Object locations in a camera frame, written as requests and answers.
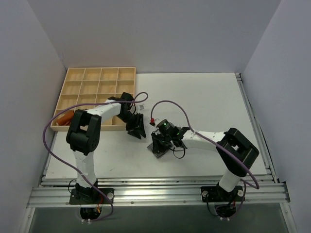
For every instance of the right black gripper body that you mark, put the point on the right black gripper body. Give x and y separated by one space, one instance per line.
160 141

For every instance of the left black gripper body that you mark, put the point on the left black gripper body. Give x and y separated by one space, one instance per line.
135 123

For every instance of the striped grey underwear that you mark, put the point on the striped grey underwear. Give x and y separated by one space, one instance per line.
157 149

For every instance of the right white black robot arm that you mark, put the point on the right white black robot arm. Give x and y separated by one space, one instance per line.
235 150

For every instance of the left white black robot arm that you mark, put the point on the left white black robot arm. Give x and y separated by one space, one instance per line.
84 136

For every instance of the wooden compartment tray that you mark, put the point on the wooden compartment tray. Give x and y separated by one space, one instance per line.
91 85

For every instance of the rolled orange cloth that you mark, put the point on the rolled orange cloth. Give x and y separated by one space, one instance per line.
65 119

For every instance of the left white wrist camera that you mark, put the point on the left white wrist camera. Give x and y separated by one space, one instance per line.
140 107

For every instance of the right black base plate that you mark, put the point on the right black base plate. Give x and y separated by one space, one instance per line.
218 194

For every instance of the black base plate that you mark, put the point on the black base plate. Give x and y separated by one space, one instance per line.
218 194
94 197

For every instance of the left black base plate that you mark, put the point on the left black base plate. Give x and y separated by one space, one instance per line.
94 197

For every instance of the aluminium frame rail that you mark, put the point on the aluminium frame rail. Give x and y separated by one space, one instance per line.
163 196

